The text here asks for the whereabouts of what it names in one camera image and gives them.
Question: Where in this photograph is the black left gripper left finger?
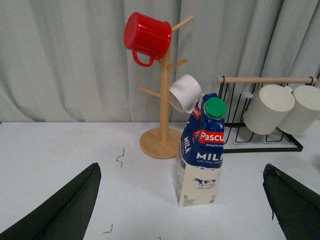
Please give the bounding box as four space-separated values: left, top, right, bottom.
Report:
0 163 102 240

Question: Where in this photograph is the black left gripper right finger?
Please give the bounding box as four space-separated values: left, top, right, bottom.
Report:
263 163 320 240

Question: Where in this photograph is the blue white milk carton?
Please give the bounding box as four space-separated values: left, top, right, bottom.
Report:
173 93 228 207

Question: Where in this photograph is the cream ribbed mug right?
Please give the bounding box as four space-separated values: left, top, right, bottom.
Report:
278 85 320 135

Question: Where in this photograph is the cream ribbed mug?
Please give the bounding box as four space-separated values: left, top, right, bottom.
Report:
243 84 295 135
278 85 320 135

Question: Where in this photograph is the cream ribbed mug left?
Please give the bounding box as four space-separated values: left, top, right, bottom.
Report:
243 84 295 135

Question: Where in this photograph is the wooden mug tree stand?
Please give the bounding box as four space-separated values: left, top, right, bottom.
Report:
138 15 195 160

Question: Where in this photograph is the white enamel mug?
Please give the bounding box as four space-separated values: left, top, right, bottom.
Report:
169 74 202 114

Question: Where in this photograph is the red enamel mug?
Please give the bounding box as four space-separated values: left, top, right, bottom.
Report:
123 12 172 67

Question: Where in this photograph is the black wire cup rack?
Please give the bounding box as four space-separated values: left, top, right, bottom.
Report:
216 76 318 154

